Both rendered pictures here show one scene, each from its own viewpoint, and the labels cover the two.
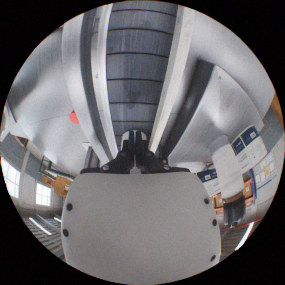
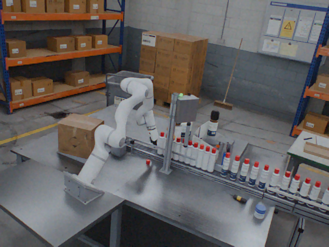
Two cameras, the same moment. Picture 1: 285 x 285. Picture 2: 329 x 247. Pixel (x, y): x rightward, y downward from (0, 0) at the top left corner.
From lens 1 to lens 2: 2.71 m
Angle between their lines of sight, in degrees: 89
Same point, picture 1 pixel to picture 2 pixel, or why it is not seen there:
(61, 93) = (139, 162)
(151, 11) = (137, 145)
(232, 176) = not seen: hidden behind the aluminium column
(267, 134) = (245, 78)
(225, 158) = not seen: hidden behind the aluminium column
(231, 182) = not seen: hidden behind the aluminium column
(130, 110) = (152, 151)
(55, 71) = (132, 160)
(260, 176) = (308, 32)
